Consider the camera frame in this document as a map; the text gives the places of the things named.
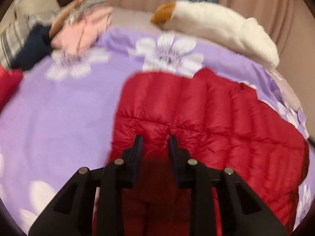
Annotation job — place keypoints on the white plush goose toy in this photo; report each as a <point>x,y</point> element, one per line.
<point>220,25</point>

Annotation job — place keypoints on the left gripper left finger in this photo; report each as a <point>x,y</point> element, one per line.
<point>89,192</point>

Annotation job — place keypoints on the grey beige bed sheet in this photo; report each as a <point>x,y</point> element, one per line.
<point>133,19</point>

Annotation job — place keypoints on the navy blue garment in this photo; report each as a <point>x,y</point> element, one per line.
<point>36,47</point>

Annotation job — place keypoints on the purple floral duvet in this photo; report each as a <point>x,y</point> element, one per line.
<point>63,114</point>

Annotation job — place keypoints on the red puffer down jacket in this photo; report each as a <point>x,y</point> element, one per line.
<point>222,124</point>

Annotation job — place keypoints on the red fleece garment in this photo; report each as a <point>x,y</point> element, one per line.
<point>9,83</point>

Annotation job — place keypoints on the pink folded garment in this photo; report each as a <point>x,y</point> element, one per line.
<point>77,37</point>

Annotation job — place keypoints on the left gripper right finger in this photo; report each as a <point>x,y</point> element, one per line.
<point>220,199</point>

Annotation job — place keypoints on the plaid grey shirt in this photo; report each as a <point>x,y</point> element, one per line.
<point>15,35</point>

